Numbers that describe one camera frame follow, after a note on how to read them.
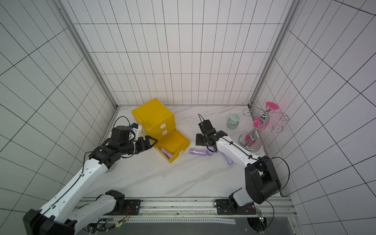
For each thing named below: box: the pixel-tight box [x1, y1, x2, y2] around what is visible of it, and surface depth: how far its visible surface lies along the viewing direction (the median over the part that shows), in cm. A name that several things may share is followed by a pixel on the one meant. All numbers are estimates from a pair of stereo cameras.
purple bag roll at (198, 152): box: [188, 147, 207, 157], surface depth 92 cm
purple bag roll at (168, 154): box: [160, 147, 174, 160], surface depth 90 cm
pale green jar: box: [226, 113, 240, 130], surface depth 102 cm
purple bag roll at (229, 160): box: [223, 153, 235, 165], surface depth 89 cm
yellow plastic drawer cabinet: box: [131, 97, 191, 164], surface depth 90 cm
